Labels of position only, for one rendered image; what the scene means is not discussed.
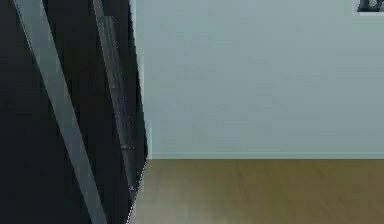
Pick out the black cabinet with grey bars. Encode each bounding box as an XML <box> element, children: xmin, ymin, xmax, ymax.
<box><xmin>0</xmin><ymin>0</ymin><xmax>149</xmax><ymax>224</ymax></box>

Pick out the framed wall picture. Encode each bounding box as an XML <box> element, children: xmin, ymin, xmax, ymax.
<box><xmin>352</xmin><ymin>0</ymin><xmax>384</xmax><ymax>17</ymax></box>

